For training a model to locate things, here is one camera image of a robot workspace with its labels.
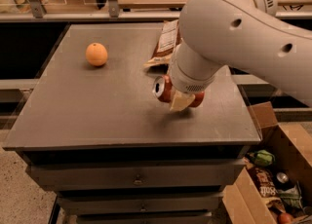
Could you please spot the top drawer knob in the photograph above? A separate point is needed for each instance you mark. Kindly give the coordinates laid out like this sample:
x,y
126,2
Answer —
x,y
138,180

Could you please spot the green snack bag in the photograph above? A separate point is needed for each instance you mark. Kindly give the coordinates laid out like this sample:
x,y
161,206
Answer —
x,y
262,158

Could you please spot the cardboard box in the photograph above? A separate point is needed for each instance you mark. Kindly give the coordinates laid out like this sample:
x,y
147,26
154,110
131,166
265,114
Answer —
x,y
291,144

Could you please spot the red apple in box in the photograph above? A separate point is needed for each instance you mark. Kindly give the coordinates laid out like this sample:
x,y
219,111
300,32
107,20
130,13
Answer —
x,y
285,218

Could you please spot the red coke can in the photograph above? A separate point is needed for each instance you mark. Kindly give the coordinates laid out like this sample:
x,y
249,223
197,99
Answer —
x,y
163,89

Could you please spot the silver can in box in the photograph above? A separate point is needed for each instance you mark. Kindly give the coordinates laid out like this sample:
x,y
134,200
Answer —
x,y
282,181

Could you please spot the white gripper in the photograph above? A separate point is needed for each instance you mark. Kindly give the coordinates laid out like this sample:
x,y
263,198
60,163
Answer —
x,y
187,84

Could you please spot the metal rail with brackets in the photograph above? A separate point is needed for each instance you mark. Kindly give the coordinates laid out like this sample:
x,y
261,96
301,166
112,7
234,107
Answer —
x,y
87,10

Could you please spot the brown snack bag in box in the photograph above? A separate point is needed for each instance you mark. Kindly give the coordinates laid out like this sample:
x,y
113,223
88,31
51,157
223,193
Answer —
x,y
263,181

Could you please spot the orange fruit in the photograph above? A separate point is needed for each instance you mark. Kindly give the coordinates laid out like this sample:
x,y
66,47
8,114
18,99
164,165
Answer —
x,y
96,54

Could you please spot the brown chip bag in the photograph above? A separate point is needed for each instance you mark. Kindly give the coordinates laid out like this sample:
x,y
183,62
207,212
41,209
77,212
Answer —
x,y
168,41

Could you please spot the green wrapper in box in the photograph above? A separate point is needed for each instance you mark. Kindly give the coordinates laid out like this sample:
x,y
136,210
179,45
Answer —
x,y
292,197

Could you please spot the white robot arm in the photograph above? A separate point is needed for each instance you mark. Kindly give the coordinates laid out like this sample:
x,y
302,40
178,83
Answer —
x,y
243,34

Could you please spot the grey drawer cabinet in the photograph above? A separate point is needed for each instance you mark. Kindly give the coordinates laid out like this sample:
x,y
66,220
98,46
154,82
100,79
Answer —
x,y
87,131

